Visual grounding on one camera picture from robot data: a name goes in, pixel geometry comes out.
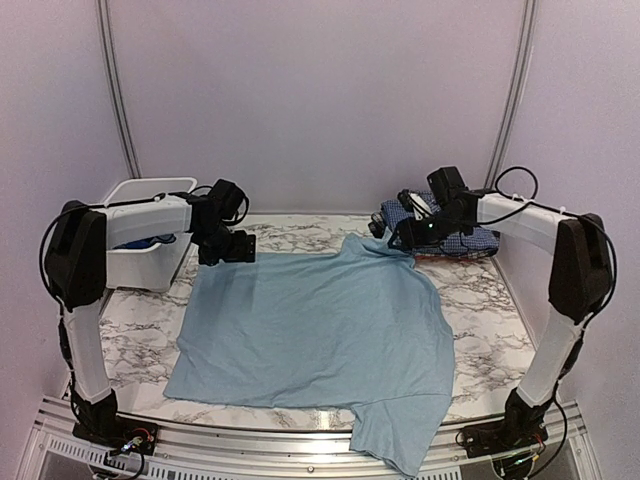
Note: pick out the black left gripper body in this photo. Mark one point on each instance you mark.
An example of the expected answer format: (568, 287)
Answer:
(219, 245)

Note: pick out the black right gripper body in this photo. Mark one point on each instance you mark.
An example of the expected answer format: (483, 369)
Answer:
(429, 234)

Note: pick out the blue checked shirt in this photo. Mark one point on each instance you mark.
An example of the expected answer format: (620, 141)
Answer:
(481, 243)

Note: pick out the light blue garment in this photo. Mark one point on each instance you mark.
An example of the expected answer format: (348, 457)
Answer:
(360, 330)

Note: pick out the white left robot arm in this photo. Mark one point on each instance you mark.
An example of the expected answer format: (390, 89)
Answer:
(73, 258)

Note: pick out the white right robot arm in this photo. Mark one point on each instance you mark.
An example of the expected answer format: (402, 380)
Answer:
(583, 274)

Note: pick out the white plastic laundry bin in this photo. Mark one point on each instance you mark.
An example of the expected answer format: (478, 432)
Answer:
(155, 268)

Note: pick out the dark blue garment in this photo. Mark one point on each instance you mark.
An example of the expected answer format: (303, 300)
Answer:
(148, 242)

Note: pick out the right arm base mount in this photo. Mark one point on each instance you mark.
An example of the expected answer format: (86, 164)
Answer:
(522, 426)

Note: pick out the left wall aluminium post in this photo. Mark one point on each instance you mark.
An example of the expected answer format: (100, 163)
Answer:
(107, 41)

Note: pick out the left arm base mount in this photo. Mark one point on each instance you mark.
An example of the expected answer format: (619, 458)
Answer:
(100, 423)

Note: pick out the aluminium front frame rail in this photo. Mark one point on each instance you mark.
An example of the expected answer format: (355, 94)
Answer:
(193, 451)

